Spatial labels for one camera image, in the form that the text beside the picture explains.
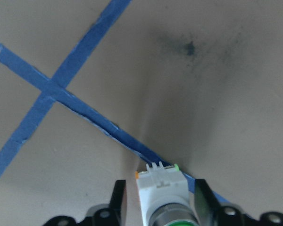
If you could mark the grey push button green cap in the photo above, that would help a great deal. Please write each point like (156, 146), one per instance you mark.
(162, 190)

